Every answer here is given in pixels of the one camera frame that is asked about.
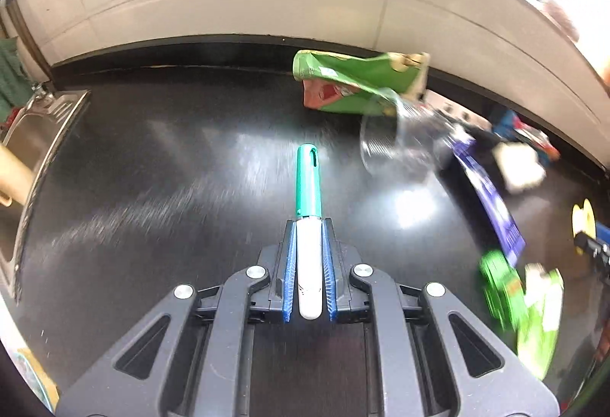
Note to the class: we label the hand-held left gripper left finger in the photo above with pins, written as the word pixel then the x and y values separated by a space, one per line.
pixel 289 274

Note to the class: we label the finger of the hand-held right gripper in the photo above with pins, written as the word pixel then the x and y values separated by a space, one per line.
pixel 591 247

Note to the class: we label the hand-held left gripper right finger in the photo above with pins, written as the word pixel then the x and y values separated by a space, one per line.
pixel 329 274

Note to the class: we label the white marker with teal cap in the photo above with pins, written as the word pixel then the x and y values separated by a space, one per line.
pixel 309 188

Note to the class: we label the green cartoon snack bag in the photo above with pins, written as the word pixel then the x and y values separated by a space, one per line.
pixel 352 78

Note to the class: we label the yellow spool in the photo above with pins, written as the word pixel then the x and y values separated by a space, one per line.
pixel 584 219

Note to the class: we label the light green and white bag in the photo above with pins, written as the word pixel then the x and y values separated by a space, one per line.
pixel 541 321

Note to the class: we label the bright green wrapper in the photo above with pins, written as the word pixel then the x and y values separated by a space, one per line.
pixel 500 288

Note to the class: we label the purple packet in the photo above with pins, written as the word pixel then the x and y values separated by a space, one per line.
pixel 495 207

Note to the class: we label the white paper box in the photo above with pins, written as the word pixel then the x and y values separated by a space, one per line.
pixel 518 166

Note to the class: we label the blue and red packet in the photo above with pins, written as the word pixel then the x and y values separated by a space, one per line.
pixel 519 126

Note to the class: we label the clear plastic cup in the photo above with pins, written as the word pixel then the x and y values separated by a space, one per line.
pixel 400 140

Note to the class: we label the stainless steel sink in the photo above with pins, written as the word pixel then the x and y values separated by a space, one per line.
pixel 33 150

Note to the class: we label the green cloth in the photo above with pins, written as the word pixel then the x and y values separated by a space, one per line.
pixel 10 73

